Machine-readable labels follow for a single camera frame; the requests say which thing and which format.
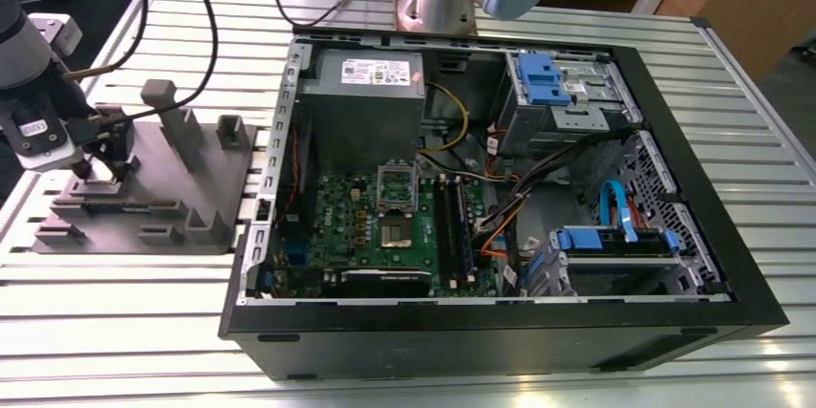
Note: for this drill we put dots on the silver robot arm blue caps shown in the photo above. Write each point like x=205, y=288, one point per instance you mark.
x=433, y=2

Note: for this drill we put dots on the black PC case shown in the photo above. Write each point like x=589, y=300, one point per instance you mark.
x=445, y=350

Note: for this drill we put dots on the green motherboard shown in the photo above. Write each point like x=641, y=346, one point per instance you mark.
x=340, y=198

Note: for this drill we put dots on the black RAM slot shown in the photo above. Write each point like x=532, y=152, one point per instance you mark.
x=459, y=231
x=443, y=231
x=448, y=231
x=465, y=231

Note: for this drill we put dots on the RAM stick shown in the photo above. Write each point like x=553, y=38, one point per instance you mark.
x=121, y=210

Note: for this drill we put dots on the hard disk blue carrier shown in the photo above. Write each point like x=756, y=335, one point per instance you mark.
x=587, y=238

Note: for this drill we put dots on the blue board connector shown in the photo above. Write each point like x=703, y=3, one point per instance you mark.
x=297, y=255

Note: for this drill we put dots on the silver CPU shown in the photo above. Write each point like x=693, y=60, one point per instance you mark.
x=101, y=173

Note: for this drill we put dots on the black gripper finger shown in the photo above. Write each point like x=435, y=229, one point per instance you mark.
x=124, y=166
x=83, y=170

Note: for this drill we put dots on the CPU socket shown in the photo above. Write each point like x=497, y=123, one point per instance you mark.
x=399, y=235

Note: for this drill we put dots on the black table corner cap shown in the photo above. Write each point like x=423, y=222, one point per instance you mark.
x=700, y=23

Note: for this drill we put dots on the small grey adapter box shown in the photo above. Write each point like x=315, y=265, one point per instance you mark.
x=60, y=33

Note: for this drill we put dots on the small blue drive bracket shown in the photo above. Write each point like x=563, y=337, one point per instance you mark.
x=548, y=95

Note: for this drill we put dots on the silver hard disk bay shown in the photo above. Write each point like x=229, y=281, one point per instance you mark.
x=555, y=279

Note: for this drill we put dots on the silver drive cage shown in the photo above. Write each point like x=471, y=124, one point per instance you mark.
x=573, y=121

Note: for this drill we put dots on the grey power supply unit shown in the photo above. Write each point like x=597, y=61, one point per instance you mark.
x=357, y=116

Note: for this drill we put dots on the black graphics card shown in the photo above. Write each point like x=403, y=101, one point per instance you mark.
x=383, y=279

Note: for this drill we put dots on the large blue drive bracket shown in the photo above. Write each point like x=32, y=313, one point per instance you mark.
x=539, y=69

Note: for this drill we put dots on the blue VGA port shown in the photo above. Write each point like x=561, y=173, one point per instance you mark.
x=267, y=281

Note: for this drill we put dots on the grey plastic parts rack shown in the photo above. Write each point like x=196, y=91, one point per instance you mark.
x=108, y=241

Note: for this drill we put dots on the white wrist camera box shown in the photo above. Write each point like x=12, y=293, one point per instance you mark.
x=44, y=140

